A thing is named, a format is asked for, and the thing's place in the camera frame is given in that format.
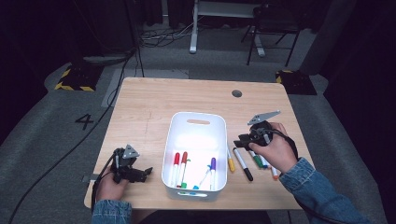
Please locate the purple marker pen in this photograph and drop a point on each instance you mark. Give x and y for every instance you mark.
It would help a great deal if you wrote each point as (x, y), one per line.
(213, 163)

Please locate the person's left hand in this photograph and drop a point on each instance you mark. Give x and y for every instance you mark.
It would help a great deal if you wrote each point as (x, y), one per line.
(109, 189)

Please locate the dark red marker pen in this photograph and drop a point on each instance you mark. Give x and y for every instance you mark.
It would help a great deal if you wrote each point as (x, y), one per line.
(184, 157)

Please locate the grey tape piece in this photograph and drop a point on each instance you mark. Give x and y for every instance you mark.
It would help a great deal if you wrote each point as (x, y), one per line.
(87, 178)

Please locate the grey flat floor base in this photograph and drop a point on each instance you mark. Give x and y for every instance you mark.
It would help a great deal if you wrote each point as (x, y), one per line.
(106, 59)

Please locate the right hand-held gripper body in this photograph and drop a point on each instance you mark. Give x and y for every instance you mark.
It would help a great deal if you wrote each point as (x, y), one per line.
(261, 117)

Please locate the light blue marker pen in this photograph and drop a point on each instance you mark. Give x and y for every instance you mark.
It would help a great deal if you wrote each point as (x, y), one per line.
(196, 187)

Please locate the black chair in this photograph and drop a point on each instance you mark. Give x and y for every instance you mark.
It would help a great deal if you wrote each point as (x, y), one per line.
(274, 18)

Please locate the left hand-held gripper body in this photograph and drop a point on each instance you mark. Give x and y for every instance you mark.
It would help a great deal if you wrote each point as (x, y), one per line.
(130, 151)

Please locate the white desk frame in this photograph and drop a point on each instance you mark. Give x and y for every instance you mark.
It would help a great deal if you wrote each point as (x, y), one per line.
(193, 31)

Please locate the black stand pole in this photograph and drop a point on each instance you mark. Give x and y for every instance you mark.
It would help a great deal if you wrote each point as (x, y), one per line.
(134, 31)

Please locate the black marker pen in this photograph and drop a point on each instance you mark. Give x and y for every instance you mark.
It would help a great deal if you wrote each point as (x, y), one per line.
(248, 175)

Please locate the black yellow striped stand base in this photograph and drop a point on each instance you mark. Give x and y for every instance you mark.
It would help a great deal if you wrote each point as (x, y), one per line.
(295, 82)
(77, 79)

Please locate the yellow marker pen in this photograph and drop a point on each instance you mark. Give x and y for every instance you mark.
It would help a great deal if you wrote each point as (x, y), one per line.
(231, 165)

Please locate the white plastic storage bin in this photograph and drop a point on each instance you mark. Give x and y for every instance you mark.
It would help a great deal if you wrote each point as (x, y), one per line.
(199, 137)

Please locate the orange marker pen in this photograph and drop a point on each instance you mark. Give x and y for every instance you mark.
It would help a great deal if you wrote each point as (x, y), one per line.
(275, 173)

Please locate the person's right hand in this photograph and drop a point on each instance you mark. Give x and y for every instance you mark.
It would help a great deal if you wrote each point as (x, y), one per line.
(278, 152)

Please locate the bright red marker pen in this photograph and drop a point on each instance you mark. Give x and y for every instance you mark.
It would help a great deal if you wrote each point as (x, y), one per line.
(176, 158)

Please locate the dark blue marker pen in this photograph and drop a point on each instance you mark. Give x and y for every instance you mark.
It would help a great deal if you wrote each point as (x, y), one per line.
(265, 162)

